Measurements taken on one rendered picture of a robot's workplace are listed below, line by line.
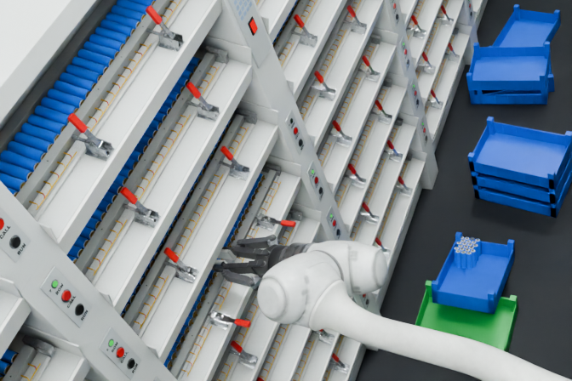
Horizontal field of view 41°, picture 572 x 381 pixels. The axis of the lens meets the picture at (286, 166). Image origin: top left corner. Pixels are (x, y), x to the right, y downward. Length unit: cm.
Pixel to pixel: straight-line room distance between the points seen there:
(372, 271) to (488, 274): 127
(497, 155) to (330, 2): 105
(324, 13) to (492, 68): 139
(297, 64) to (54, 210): 84
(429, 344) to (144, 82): 68
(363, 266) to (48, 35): 70
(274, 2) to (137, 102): 54
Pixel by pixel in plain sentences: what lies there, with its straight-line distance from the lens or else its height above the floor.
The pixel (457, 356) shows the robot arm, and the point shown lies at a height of 107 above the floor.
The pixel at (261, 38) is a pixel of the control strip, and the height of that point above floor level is 132.
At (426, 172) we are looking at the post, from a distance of 290.
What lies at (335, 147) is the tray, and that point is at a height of 75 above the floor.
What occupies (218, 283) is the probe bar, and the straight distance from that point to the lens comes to 172.
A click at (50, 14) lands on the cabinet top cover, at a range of 120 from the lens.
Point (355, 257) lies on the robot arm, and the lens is 145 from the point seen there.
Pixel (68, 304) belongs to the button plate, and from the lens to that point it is 126.
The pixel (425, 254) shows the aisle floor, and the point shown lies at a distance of 280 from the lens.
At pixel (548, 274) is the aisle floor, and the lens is 271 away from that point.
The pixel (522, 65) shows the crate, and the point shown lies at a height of 8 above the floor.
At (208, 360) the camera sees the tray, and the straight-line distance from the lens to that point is 167.
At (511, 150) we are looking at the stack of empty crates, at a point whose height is 16.
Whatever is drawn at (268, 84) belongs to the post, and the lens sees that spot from 170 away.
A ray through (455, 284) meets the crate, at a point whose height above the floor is 7.
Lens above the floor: 229
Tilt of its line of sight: 45 degrees down
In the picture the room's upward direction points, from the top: 24 degrees counter-clockwise
